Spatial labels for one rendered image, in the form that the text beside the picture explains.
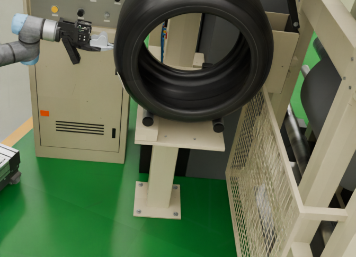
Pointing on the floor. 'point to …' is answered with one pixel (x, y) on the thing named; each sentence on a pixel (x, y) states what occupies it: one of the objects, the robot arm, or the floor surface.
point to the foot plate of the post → (141, 196)
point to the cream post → (172, 48)
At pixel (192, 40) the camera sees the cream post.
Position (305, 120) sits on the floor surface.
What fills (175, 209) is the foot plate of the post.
